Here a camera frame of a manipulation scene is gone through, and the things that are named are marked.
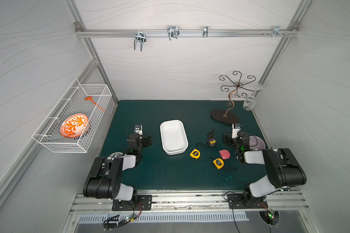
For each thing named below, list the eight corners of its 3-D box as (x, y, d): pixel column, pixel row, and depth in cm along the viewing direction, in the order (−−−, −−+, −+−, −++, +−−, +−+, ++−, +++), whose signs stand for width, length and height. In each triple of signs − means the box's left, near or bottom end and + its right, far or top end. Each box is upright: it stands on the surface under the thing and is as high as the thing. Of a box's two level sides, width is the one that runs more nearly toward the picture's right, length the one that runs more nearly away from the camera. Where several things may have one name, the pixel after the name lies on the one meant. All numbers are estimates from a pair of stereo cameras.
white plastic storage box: (164, 158, 91) (163, 153, 86) (160, 127, 107) (159, 122, 102) (189, 153, 94) (190, 148, 88) (182, 124, 109) (182, 118, 104)
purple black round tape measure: (208, 147, 96) (209, 144, 93) (206, 131, 104) (207, 128, 101) (216, 147, 96) (217, 144, 93) (213, 131, 104) (214, 128, 101)
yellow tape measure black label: (189, 155, 92) (189, 154, 90) (194, 148, 95) (194, 147, 93) (197, 161, 89) (197, 160, 88) (202, 153, 93) (202, 152, 91)
